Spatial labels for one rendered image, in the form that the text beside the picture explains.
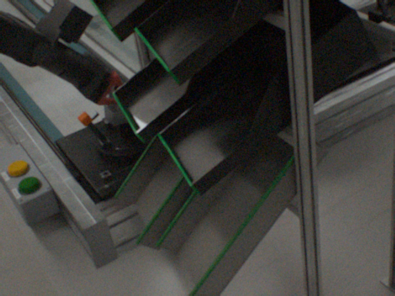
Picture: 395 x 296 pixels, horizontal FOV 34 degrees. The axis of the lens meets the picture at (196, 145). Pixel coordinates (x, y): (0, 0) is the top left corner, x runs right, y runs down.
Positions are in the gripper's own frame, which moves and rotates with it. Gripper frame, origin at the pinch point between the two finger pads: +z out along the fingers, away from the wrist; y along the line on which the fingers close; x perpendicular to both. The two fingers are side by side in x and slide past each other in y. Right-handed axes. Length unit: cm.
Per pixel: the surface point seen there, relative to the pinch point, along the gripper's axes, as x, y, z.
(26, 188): 24.7, -0.2, -6.8
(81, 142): 13.7, 7.2, 2.6
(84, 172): 16.5, -3.2, 0.3
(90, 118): 6.7, -1.1, -3.9
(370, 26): -30, -46, -4
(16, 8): 6, 108, 18
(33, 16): 3, 88, 16
